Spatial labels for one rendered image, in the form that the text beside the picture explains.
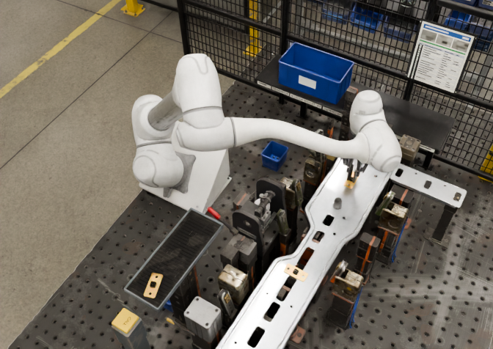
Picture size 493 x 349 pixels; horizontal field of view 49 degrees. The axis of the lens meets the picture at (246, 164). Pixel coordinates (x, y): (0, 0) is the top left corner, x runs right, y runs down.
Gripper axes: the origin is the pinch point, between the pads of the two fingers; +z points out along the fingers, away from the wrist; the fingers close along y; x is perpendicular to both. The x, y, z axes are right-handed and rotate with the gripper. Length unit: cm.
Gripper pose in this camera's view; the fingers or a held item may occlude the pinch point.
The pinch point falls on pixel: (353, 173)
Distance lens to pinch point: 214.7
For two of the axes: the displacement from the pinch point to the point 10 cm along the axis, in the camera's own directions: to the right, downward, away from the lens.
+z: 0.2, 6.5, 7.6
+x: 5.2, -6.6, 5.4
